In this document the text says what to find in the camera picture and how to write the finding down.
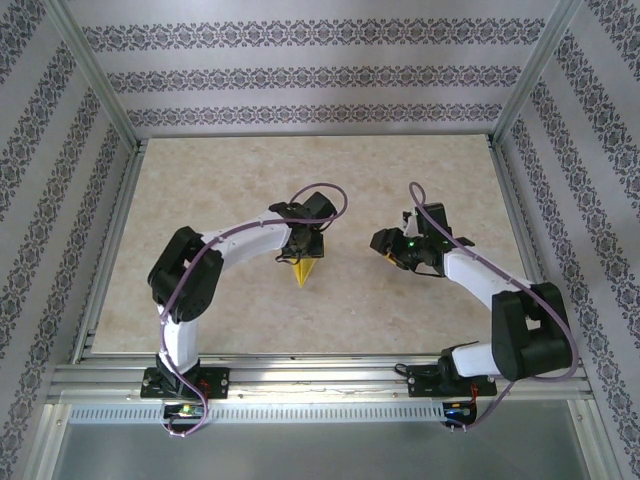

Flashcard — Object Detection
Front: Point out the yellow paper sheet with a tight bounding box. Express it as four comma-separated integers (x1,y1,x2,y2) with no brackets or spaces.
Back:
291,253,318,289

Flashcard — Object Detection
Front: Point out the grey metal panel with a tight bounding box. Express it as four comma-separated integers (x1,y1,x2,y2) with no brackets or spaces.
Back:
37,402,606,480

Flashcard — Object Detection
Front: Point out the aluminium side rail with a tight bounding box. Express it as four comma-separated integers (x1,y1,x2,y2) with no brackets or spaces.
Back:
72,139,147,362
487,139,569,359

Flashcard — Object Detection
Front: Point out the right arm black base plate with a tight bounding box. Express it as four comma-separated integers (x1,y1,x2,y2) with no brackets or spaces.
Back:
405,363,497,399

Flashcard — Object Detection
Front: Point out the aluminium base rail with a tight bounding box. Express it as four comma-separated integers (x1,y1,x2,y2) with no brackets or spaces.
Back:
49,355,594,402

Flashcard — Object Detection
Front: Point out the slotted cable duct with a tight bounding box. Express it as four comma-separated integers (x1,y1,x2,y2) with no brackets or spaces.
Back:
69,402,446,422

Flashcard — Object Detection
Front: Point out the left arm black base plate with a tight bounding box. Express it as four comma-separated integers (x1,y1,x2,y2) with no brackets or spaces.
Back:
141,367,230,400

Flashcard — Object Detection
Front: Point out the aluminium corner post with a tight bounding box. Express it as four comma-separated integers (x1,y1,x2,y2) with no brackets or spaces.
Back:
491,0,587,147
42,0,142,149

